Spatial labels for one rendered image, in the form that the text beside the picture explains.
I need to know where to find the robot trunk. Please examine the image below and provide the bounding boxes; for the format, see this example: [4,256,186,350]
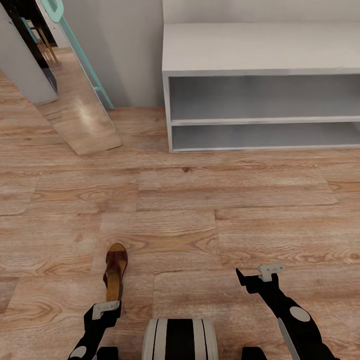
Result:
[141,319,219,360]

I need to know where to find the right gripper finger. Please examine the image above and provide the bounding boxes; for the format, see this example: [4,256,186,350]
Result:
[236,268,246,286]

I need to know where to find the sandal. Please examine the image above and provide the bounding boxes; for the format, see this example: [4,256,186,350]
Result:
[103,243,128,302]

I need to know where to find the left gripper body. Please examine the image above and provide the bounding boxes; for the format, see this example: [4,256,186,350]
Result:
[84,310,117,338]

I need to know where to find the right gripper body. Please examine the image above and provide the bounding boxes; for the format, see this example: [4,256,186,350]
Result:
[245,273,282,303]

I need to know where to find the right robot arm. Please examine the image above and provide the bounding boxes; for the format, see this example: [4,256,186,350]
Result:
[236,262,340,360]

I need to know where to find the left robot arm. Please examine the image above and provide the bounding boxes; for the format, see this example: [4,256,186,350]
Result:
[67,300,122,360]

